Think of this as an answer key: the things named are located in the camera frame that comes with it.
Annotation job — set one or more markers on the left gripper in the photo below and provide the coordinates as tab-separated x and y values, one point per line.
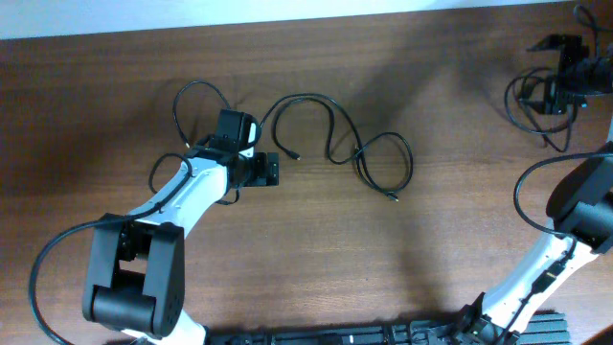
265	172

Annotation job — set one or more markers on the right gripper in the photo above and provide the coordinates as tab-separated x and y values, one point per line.
558	100

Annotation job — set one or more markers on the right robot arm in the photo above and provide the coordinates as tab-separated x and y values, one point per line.
579	210

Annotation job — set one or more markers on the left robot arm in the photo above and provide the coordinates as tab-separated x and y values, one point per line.
135	281

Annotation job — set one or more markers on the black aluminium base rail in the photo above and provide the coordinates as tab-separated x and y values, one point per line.
383	333

